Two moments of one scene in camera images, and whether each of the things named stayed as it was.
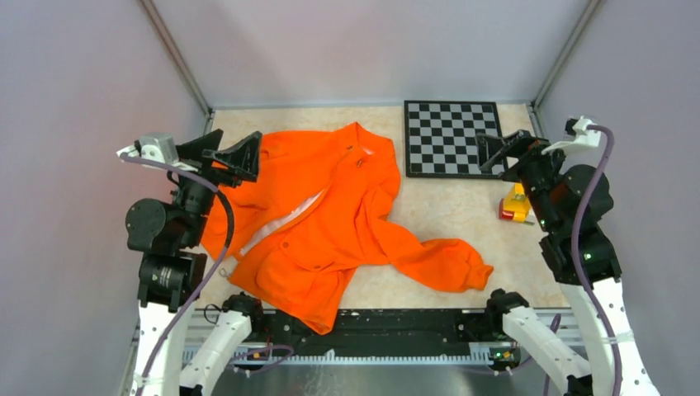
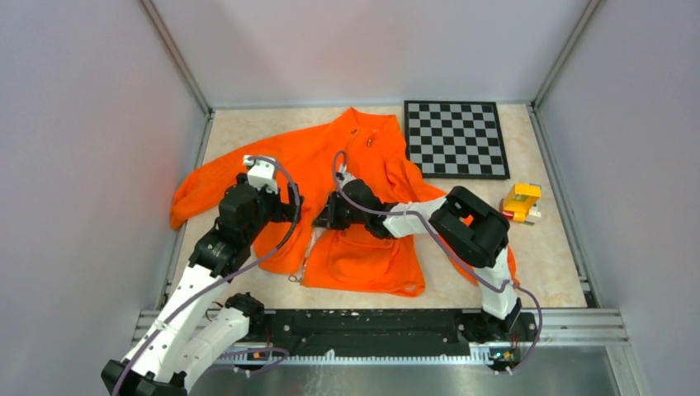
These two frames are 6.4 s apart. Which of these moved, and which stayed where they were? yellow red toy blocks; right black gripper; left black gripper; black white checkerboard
Moved: right black gripper; left black gripper
Stayed: yellow red toy blocks; black white checkerboard
